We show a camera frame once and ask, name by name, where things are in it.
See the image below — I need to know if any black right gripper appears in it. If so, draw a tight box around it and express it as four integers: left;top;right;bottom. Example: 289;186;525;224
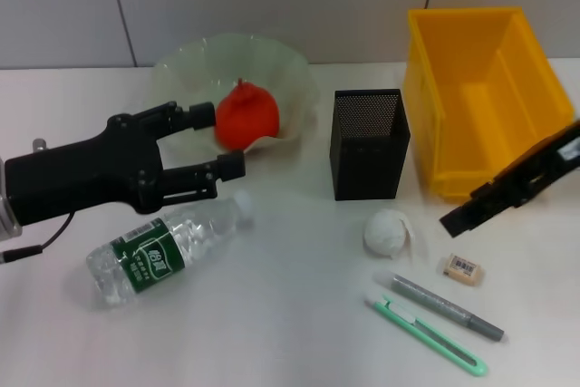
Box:
439;119;580;238

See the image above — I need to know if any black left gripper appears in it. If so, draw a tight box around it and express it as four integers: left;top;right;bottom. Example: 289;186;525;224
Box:
4;100;218;227

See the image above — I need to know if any orange fruit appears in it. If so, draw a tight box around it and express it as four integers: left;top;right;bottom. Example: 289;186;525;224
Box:
214;78;280;151

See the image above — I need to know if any beige eraser with barcode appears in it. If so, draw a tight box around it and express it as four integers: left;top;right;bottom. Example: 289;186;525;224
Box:
438;252;486;288

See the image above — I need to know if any white paper ball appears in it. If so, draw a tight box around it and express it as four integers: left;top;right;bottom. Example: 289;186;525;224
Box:
362;208;418;264

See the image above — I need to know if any grey marker pen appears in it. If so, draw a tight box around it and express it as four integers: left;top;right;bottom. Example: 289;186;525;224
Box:
372;270;505;343

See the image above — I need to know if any clear green-label water bottle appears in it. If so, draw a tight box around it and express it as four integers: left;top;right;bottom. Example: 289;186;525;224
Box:
85;190;254;309

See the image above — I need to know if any mint green utility knife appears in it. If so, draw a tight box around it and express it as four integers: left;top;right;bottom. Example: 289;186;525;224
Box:
364;294;489;379

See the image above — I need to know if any translucent green fruit bowl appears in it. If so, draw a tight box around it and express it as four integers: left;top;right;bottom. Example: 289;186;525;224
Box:
151;33;318;155

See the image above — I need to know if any black mesh pen holder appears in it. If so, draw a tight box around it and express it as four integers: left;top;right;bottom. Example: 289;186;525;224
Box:
329;88;412;201

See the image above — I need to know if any yellow plastic bin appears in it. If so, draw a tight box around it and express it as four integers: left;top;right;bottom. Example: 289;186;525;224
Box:
402;5;576;205

